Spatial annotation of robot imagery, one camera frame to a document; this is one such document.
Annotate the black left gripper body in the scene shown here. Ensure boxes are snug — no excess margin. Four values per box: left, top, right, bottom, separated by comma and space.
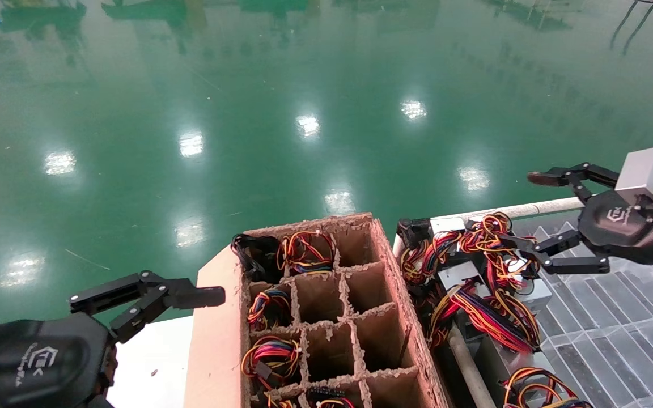
0, 313, 117, 408

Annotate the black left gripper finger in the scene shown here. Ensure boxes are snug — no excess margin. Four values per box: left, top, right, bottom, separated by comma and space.
110, 286, 226, 345
69, 271, 226, 315

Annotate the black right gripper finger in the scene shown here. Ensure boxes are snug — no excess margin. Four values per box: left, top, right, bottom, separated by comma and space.
498, 228, 612, 277
527, 163, 620, 206

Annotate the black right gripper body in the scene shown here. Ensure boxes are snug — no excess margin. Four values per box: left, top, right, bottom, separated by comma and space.
578, 190, 653, 265

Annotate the brown cardboard divider box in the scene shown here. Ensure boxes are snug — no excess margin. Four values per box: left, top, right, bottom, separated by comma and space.
184, 212, 455, 408

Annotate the clear plastic divider tray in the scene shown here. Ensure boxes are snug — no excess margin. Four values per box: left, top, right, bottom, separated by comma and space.
511, 215, 653, 408

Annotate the grey metal power supply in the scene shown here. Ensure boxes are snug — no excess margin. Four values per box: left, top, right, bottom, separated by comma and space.
439, 263, 486, 291

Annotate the silver labelled power supply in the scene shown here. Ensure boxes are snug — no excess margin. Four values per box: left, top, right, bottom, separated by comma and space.
429, 217, 466, 233

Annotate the dark grey power supply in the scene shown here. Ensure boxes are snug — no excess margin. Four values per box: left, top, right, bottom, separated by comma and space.
474, 334, 554, 392

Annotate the white pipe rail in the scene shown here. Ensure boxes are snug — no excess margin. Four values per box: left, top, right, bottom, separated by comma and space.
457, 197, 585, 223
392, 233, 497, 408

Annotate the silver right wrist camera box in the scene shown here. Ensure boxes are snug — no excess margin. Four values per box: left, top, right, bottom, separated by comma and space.
614, 147, 653, 210

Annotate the black wire bundle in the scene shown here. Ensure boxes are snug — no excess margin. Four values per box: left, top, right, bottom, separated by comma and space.
231, 233, 283, 283

